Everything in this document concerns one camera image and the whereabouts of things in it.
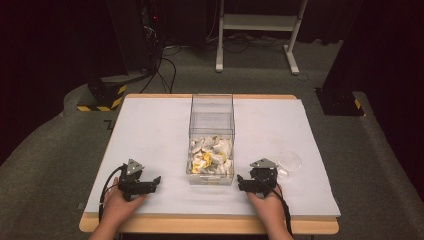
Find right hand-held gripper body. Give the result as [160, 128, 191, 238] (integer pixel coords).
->
[249, 157, 280, 198]

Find white table mat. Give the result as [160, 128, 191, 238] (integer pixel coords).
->
[83, 96, 342, 220]

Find pile of white yellow wrappers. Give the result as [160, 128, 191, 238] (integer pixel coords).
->
[189, 134, 234, 176]

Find clear round dish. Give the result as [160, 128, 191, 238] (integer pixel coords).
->
[276, 150, 303, 179]

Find wooden table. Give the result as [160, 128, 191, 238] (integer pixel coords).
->
[78, 92, 340, 236]

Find black stand with striped base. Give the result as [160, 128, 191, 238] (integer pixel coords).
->
[76, 0, 158, 113]

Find black stand base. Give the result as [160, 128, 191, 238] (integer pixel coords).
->
[314, 87, 366, 118]

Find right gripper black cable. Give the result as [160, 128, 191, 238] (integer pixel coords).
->
[272, 185, 295, 238]

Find person's right hand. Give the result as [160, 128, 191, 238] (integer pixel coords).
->
[246, 185, 285, 232]

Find white metal stand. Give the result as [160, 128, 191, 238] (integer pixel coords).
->
[214, 0, 310, 76]

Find clear plastic box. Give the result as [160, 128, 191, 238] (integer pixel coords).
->
[185, 93, 236, 187]

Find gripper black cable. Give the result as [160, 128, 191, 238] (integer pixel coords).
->
[272, 185, 295, 238]
[98, 164, 128, 224]

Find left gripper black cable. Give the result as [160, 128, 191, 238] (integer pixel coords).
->
[98, 164, 128, 224]

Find dark equipment rack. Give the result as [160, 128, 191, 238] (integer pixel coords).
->
[139, 0, 165, 73]

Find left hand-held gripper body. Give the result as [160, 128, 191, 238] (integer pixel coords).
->
[117, 158, 152, 202]

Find black floor cable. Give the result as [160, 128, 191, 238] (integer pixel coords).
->
[139, 44, 183, 95]

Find person's left hand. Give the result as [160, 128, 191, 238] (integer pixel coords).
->
[98, 177, 148, 232]

